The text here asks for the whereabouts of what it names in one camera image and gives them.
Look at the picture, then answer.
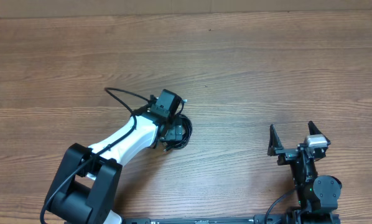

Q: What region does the black usb cable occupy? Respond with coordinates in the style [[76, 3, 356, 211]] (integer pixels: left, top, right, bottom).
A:
[[164, 98, 193, 152]]

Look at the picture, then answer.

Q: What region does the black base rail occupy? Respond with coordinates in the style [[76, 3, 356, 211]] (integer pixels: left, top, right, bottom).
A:
[[123, 213, 341, 224]]

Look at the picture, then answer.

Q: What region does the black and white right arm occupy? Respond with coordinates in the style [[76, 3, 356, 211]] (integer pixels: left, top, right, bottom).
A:
[[264, 121, 342, 224]]

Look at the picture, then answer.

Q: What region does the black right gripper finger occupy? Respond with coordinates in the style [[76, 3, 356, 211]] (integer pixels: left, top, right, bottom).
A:
[[308, 121, 322, 135], [267, 124, 283, 156]]

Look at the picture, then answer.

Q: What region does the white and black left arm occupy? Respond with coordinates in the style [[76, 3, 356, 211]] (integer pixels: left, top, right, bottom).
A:
[[40, 90, 185, 224]]

